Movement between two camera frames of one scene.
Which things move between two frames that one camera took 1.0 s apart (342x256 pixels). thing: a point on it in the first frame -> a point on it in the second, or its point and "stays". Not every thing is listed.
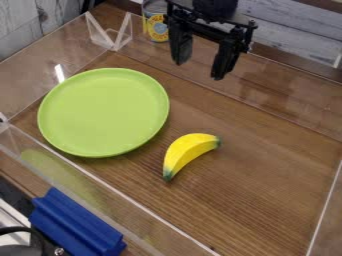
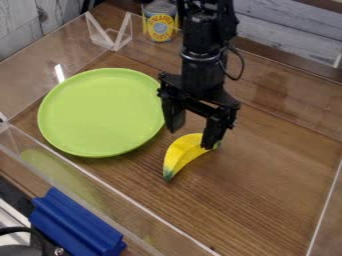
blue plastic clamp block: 72,228 stays
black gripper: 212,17 -> 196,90
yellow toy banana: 184,149 stays
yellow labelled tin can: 153,10 stays
